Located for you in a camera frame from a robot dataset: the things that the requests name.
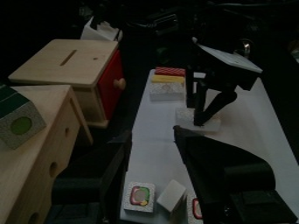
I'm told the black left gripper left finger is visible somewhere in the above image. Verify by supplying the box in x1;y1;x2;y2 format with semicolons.
45;130;133;224

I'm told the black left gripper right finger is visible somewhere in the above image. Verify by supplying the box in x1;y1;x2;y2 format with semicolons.
172;125;299;224

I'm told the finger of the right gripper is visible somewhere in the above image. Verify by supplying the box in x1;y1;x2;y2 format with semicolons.
192;89;239;127
184;68;208;109

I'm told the white toy rice block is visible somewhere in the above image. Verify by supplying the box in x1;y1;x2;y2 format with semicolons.
173;107;221;133
148;82;185;102

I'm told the yellow toy egg topping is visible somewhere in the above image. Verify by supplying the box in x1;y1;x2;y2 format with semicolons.
151;74;185;85

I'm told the red striped toy sushi topping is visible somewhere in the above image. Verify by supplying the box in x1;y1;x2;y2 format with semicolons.
153;66;187;78

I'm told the toy sushi roll red green filling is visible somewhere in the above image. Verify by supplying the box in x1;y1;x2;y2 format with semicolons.
123;181;156;214

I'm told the plain white toy block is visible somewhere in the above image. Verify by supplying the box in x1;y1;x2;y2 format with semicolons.
155;178;188;213

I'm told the wooden box with round holes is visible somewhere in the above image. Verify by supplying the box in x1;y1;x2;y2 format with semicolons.
0;84;95;224

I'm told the white flat tray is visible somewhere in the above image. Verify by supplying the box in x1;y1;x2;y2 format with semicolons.
117;68;299;224

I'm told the toy sushi roll green centre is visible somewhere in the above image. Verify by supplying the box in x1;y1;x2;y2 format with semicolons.
0;83;48;151

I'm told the white paper holder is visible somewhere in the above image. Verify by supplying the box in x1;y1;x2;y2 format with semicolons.
79;16;124;42

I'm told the wooden slot box red drawer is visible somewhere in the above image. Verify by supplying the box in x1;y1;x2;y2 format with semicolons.
7;38;127;130

